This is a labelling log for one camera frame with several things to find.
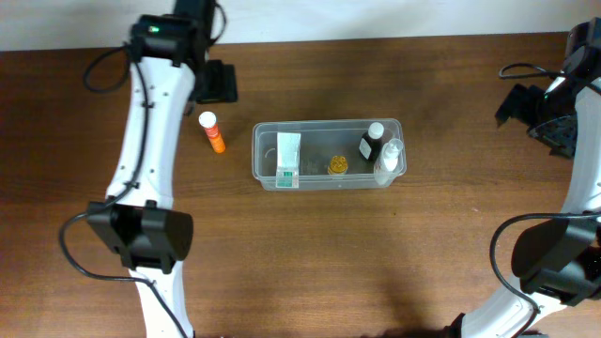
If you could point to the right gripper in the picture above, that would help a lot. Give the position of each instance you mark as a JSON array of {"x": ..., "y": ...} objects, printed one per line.
[{"x": 515, "y": 103}]

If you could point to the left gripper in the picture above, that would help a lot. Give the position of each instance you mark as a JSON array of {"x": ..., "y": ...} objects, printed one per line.
[{"x": 222, "y": 83}]

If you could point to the orange tablet tube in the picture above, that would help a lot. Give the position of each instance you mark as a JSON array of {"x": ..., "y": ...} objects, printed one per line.
[{"x": 208, "y": 121}]

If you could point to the white green medicine box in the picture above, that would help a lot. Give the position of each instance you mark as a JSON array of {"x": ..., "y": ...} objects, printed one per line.
[{"x": 288, "y": 160}]

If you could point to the small gold lid jar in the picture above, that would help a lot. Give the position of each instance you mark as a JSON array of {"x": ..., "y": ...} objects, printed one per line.
[{"x": 338, "y": 165}]

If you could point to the dark brown syrup bottle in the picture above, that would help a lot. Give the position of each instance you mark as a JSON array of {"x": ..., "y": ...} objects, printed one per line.
[{"x": 371, "y": 142}]

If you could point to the white spray bottle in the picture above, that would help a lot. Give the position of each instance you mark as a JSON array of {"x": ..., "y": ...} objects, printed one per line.
[{"x": 388, "y": 159}]

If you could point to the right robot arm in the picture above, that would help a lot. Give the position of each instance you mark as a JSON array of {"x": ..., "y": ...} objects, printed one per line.
[{"x": 547, "y": 262}]

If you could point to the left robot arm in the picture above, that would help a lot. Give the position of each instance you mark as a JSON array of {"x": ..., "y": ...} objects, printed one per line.
[{"x": 170, "y": 72}]

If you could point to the clear plastic container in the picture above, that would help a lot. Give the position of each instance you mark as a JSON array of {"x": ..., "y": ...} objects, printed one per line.
[{"x": 320, "y": 141}]

